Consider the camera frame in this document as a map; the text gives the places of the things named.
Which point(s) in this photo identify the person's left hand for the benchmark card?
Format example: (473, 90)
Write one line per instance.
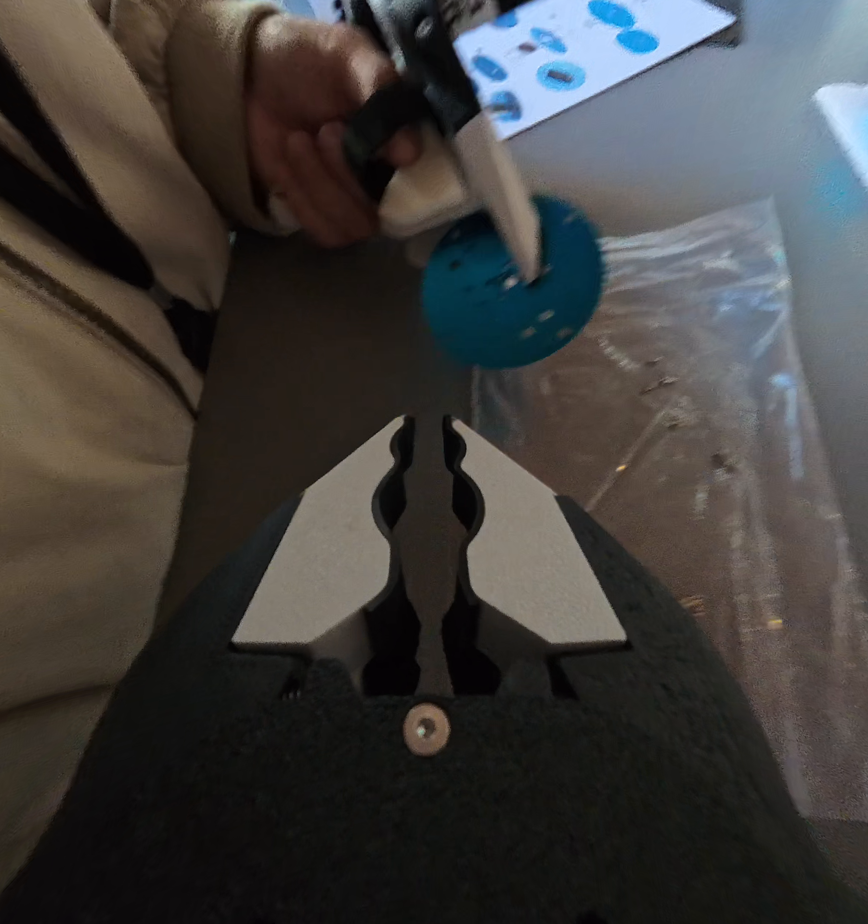
(296, 94)

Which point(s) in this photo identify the white instruction booklet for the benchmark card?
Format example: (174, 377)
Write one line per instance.
(621, 79)

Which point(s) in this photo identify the grey desk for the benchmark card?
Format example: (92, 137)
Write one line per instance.
(657, 166)

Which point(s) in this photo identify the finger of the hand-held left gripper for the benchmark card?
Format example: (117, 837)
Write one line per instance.
(502, 195)

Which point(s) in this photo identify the clear plastic bag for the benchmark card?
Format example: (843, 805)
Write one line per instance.
(694, 505)

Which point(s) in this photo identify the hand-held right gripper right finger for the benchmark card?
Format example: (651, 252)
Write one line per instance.
(542, 570)

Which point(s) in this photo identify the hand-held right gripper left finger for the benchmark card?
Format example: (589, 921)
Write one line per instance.
(318, 563)

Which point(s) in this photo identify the white foam tray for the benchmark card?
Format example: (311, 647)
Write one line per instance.
(856, 144)

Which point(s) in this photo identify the small screws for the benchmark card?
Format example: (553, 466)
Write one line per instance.
(659, 384)

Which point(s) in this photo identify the person's beige jacket torso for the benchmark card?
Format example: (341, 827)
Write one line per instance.
(58, 469)

